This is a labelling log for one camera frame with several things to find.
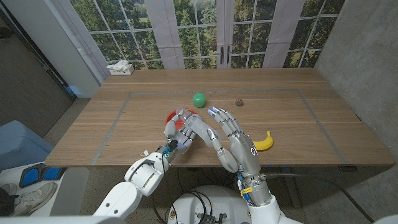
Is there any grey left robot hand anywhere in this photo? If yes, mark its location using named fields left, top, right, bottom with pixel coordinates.
left=157, top=107, right=200, bottom=159

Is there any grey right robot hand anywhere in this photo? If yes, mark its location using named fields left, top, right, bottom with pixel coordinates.
left=186, top=106, right=274, bottom=208

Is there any yellow toy banana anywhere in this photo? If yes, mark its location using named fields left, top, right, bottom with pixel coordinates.
left=252, top=130, right=274, bottom=152

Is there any red plastic bowl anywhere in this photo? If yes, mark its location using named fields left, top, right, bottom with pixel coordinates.
left=165, top=108, right=200, bottom=131

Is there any green toy apple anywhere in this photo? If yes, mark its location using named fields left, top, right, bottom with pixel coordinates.
left=192, top=92, right=206, bottom=109

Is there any grey table leg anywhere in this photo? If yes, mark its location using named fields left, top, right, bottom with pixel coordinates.
left=279, top=167, right=302, bottom=208

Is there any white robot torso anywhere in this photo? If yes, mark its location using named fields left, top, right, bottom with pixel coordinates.
left=167, top=185, right=252, bottom=224

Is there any white tissue box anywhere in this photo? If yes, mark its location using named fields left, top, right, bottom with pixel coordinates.
left=106, top=60, right=135, bottom=76

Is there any printed window backdrop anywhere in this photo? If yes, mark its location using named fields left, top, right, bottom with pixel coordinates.
left=51, top=0, right=346, bottom=85

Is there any blue and black foot pedal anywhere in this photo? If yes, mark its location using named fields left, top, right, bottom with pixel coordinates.
left=19, top=163, right=68, bottom=189

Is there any grey sneaker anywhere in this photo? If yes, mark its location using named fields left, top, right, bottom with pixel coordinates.
left=12, top=182, right=58, bottom=216
left=0, top=183, right=18, bottom=197

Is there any blue plastic bin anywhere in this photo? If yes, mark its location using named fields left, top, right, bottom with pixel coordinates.
left=0, top=119, right=55, bottom=172

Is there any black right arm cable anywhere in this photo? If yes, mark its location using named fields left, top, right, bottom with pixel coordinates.
left=264, top=172, right=376, bottom=223

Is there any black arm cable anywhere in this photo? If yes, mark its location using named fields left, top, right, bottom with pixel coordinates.
left=264, top=172, right=376, bottom=223
left=151, top=155, right=175, bottom=224

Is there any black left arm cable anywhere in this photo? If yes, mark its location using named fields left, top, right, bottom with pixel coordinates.
left=151, top=155, right=175, bottom=224

